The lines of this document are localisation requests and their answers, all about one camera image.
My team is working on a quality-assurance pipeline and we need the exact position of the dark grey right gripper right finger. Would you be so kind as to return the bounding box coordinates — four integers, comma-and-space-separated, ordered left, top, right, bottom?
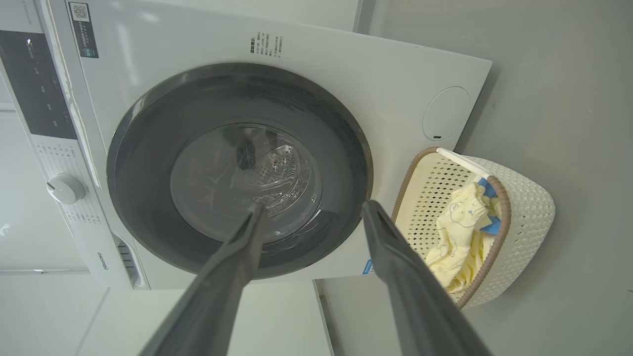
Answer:
362, 200, 493, 356

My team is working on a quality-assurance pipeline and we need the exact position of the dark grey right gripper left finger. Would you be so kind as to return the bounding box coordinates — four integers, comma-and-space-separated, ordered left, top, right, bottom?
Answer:
138, 202, 268, 356

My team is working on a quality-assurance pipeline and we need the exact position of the pale yellow garment blue trim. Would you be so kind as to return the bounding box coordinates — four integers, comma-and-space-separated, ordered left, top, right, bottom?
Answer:
477, 178, 501, 235
425, 182, 500, 297

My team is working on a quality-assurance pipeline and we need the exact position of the black washing machine door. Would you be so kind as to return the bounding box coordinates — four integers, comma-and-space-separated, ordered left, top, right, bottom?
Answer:
106, 62, 374, 280

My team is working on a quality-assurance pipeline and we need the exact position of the white washing machine dial knob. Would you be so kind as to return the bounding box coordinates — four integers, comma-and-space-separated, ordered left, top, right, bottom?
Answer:
47, 173, 86, 205

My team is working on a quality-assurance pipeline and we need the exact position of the white front-load washing machine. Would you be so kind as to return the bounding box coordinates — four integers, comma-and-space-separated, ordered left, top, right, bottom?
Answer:
0, 0, 493, 292

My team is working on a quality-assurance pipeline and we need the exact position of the black touch control panel display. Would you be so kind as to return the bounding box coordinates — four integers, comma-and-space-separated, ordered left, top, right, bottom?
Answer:
0, 31, 77, 140

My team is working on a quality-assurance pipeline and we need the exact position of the cream laundry basket brown rim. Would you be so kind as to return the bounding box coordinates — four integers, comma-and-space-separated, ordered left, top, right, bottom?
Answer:
392, 147, 556, 310

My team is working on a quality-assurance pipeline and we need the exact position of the black QR label sticker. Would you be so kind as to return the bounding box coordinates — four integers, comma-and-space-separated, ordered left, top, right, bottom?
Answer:
68, 2, 99, 59

